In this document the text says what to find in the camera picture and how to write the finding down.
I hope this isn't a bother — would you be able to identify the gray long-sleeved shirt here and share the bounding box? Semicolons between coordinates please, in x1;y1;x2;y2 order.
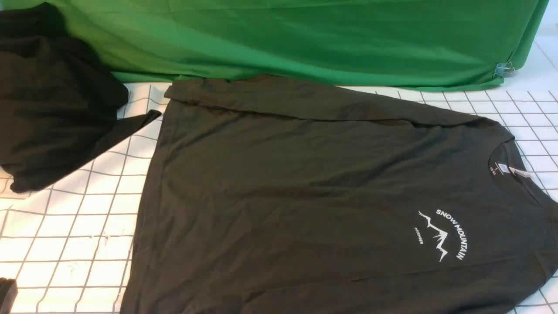
120;76;557;314

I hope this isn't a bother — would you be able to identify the green backdrop cloth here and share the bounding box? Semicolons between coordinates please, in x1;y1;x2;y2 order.
48;0;548;92

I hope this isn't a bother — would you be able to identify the black cloth pile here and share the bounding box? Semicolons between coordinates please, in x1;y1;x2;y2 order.
0;2;161;193

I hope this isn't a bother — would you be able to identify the metal binder clip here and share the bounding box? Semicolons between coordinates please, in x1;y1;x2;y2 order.
493;62;516;79

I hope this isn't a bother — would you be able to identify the black object at edge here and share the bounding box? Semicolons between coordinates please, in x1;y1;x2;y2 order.
0;277;18;314

